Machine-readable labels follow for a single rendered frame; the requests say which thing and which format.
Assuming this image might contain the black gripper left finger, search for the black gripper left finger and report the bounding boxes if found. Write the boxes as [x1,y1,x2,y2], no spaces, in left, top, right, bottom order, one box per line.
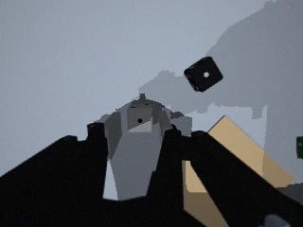
[0,112,122,227]

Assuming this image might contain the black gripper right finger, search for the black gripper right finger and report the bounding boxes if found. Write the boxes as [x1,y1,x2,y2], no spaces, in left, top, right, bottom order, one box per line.
[134,111,303,227]

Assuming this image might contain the green die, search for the green die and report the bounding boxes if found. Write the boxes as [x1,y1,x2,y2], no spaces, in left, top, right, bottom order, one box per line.
[297,136,303,159]

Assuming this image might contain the tan flat mat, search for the tan flat mat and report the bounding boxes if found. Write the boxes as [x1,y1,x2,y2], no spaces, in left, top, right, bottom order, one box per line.
[182,115,294,227]

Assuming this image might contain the black die with white pips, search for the black die with white pips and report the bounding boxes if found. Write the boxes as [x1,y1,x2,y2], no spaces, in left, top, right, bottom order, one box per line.
[185,57,223,92]

